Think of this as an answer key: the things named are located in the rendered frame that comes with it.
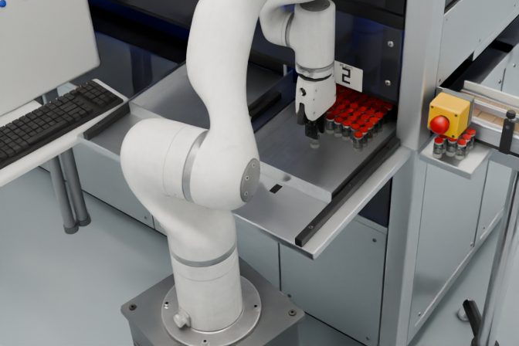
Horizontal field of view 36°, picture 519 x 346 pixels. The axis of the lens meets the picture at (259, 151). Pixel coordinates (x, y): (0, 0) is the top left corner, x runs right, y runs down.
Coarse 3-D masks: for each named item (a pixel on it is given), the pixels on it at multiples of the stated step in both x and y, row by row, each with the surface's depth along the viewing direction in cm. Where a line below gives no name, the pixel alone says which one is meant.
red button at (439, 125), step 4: (436, 116) 170; (440, 116) 170; (432, 120) 170; (436, 120) 169; (440, 120) 169; (444, 120) 169; (432, 124) 170; (436, 124) 169; (440, 124) 169; (444, 124) 169; (448, 124) 169; (432, 128) 170; (436, 128) 170; (440, 128) 169; (444, 128) 169; (448, 128) 170; (436, 132) 170; (440, 132) 170; (444, 132) 170
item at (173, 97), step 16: (160, 80) 203; (176, 80) 209; (256, 80) 207; (272, 80) 207; (288, 80) 204; (144, 96) 200; (160, 96) 204; (176, 96) 204; (192, 96) 203; (256, 96) 202; (144, 112) 195; (160, 112) 198; (176, 112) 198; (192, 112) 198; (208, 112) 197; (208, 128) 192
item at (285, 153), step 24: (288, 120) 193; (264, 144) 186; (288, 144) 186; (336, 144) 185; (384, 144) 181; (264, 168) 177; (288, 168) 179; (312, 168) 179; (336, 168) 178; (360, 168) 175; (312, 192) 171; (336, 192) 169
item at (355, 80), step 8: (336, 64) 183; (344, 64) 181; (336, 72) 184; (344, 72) 182; (352, 72) 181; (360, 72) 179; (336, 80) 185; (352, 80) 182; (360, 80) 181; (352, 88) 183; (360, 88) 182
